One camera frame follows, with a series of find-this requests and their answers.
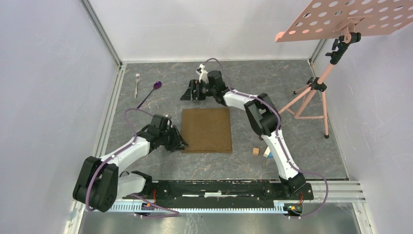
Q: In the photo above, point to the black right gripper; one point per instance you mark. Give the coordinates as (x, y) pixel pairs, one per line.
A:
(188, 95)

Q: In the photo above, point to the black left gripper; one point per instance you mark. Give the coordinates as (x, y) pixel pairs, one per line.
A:
(173, 146)

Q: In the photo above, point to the brown cloth napkin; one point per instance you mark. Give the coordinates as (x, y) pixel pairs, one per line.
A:
(207, 130)

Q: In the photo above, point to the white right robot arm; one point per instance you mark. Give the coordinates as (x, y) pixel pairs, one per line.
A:
(263, 118)

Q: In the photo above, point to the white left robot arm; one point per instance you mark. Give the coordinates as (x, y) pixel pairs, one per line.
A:
(100, 182)

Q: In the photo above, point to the purple metallic spoon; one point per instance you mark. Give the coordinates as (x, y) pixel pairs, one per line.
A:
(156, 85)

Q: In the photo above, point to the silver fork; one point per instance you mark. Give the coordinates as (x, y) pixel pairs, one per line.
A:
(137, 80)

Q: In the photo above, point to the small tan wooden cube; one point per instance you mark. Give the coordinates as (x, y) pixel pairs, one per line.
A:
(256, 151)

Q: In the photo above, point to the cream wooden block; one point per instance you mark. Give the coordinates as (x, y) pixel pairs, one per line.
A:
(267, 152)

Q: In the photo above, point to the pink music stand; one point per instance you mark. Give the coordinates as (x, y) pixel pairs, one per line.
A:
(338, 25)

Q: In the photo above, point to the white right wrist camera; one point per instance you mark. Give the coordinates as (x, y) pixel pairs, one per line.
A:
(202, 73)

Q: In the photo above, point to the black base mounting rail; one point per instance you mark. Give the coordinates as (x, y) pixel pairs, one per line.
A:
(222, 193)

